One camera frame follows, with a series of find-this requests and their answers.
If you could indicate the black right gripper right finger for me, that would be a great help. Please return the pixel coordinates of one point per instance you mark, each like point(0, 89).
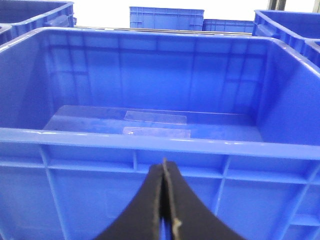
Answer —
point(185, 216)

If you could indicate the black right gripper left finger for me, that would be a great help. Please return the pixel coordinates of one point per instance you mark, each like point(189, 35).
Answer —
point(140, 220)

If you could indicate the clear tape strip lower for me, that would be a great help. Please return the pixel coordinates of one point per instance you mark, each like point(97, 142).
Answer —
point(157, 132)

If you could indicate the clear tape strip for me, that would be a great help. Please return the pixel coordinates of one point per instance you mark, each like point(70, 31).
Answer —
point(151, 117)
point(157, 132)

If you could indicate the clear tape strip upper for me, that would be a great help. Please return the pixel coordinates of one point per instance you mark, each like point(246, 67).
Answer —
point(151, 117)

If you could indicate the blue crate front right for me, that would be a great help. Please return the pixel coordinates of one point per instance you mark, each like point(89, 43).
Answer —
point(67, 171)

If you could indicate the blue far crate low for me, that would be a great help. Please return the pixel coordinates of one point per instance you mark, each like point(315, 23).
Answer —
point(227, 25)

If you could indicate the blue far crate tall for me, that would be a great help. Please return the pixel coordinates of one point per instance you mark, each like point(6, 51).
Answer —
point(166, 18)

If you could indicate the blue crate right rear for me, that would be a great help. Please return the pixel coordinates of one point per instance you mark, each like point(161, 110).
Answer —
point(300, 30)

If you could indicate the blue crate front left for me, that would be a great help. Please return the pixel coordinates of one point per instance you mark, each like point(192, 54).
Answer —
point(18, 17)

